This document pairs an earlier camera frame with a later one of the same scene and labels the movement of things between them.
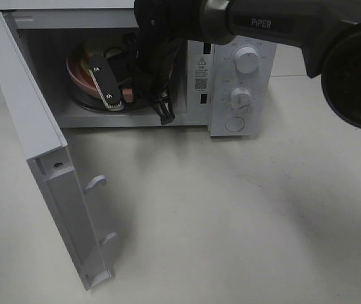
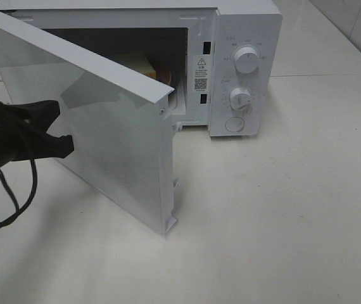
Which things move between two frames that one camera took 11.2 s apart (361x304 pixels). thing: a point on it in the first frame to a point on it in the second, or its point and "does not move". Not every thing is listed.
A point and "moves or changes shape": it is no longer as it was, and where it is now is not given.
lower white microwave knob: [240, 99] does not move
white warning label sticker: [201, 74] does not move
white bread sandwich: [108, 53] moves or changes shape
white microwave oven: [226, 87] does not move
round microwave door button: [234, 124] does not move
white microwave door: [45, 149] to [121, 122]
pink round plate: [80, 75] moves or changes shape
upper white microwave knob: [247, 59] does not move
